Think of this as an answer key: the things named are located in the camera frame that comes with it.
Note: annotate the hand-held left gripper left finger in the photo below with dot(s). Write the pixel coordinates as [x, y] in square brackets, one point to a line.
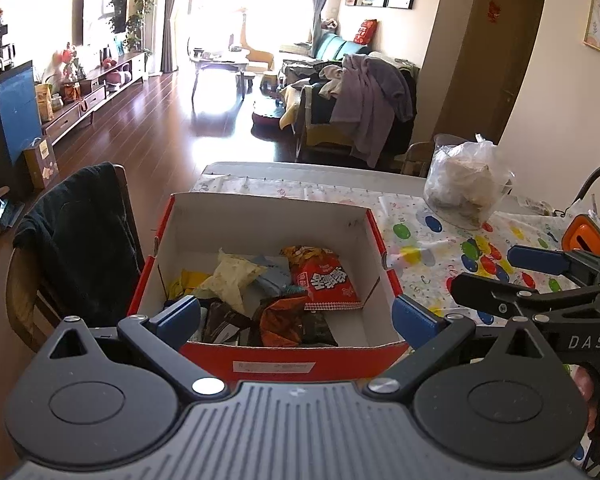
[177, 317]

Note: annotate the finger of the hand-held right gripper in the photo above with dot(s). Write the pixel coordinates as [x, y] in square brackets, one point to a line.
[537, 259]
[500, 296]

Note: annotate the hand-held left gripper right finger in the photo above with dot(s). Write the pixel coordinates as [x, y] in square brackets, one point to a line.
[415, 320]

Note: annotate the dark triangular snack packet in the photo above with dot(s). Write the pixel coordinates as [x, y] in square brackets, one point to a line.
[225, 325]

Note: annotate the pale yellow snack packet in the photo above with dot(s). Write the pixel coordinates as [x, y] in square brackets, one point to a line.
[230, 277]

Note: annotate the dark brown snack packet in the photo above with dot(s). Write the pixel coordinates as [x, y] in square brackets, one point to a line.
[321, 330]

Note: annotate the red snack packet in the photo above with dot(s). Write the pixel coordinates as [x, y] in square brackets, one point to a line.
[325, 280]

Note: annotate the brown orange snack packet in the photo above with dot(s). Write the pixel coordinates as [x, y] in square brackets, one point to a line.
[280, 322]

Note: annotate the blue snack packet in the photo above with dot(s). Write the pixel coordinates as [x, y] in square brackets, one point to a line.
[275, 280]

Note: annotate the red cardboard box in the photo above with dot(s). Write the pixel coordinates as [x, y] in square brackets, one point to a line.
[280, 365]

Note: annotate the orange patterned snack packet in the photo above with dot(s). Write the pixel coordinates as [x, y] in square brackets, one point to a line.
[305, 254]

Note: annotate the person's right hand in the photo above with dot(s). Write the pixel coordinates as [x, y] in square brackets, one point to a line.
[591, 382]

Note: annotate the orange coin box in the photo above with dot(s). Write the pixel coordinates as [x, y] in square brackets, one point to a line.
[580, 235]

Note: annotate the clear container with plastic bag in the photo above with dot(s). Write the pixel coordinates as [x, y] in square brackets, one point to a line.
[465, 180]

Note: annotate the black garment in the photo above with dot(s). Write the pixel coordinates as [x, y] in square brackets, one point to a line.
[80, 250]

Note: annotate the brown wooden door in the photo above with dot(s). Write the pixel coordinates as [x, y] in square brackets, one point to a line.
[480, 60]

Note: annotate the dark red floor cushion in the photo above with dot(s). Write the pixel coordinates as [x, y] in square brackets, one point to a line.
[267, 119]

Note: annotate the grey blanket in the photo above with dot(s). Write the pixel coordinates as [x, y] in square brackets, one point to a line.
[370, 100]

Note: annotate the wooden television cabinet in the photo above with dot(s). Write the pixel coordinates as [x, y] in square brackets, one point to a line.
[70, 120]

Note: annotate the dark armchair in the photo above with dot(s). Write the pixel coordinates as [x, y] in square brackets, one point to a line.
[315, 110]

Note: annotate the small round stool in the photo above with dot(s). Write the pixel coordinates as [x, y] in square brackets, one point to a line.
[270, 81]
[247, 82]

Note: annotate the red door ornament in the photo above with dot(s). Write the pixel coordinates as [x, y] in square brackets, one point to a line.
[493, 9]

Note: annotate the wooden coffee table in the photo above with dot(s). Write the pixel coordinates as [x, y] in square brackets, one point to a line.
[220, 60]

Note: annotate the blue panel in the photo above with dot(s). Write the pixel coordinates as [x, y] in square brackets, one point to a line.
[15, 110]

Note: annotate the white tower air conditioner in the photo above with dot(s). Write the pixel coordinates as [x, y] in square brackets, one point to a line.
[163, 35]

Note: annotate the teal sofa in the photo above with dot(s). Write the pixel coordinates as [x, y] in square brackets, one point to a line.
[335, 45]

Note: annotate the green potted plant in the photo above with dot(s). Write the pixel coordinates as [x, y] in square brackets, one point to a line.
[137, 20]

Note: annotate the flat television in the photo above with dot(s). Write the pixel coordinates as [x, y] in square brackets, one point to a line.
[95, 15]

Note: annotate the grey curtain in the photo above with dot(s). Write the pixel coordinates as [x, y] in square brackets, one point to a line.
[322, 0]

